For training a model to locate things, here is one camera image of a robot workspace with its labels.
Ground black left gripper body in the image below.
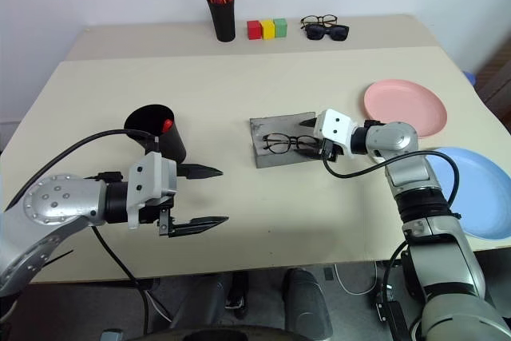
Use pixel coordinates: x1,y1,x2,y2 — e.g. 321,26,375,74
137,196,177,238

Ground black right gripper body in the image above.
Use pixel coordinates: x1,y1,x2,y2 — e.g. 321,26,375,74
317,137,345,164

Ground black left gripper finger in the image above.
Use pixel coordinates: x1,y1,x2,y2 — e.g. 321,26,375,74
167,216,230,238
176,163,224,180

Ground black thin-framed glasses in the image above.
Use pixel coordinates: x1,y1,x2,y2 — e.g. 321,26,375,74
262,132,320,155

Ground grey glasses case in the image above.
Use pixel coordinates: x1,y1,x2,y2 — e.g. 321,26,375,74
249,111,320,169

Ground black tapered cup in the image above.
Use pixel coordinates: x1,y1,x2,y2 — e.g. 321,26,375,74
124,104,188,166

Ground brown-framed glasses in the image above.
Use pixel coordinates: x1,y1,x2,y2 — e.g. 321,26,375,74
299,14,339,30

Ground black cup full of markers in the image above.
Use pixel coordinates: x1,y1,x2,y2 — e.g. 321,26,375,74
206,0,236,43

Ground black chair leg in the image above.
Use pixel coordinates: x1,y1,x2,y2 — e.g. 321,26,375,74
225,271,251,320

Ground pink plate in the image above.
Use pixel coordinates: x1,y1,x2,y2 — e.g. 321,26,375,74
362,79,448,139

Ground black sunglasses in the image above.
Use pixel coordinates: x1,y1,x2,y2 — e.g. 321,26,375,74
304,24,351,42

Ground dark rounded shape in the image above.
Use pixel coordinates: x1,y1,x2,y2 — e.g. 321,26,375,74
282,268,335,341

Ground blue plate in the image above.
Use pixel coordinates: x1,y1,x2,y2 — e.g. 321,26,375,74
422,146,511,242

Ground dark ribbed object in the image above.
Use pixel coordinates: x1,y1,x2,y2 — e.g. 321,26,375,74
474,39,511,118

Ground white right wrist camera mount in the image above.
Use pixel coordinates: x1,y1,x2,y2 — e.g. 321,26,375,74
313,109,358,157

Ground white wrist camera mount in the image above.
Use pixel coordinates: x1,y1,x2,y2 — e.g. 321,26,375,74
313,109,358,157
126,152,178,230

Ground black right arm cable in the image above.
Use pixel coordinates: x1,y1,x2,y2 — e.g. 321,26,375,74
322,150,461,218

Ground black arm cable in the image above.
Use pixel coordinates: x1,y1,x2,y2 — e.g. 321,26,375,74
4,129,160,212
322,150,461,218

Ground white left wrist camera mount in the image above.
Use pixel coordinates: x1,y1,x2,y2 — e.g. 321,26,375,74
126,152,178,230

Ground black cable under table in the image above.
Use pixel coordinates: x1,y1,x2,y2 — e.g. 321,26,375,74
374,243,410,341
90,225,153,336

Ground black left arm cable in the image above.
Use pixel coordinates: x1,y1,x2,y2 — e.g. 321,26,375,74
4,129,160,212

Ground white floor cable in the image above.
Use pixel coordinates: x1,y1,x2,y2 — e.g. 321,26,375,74
333,263,378,296

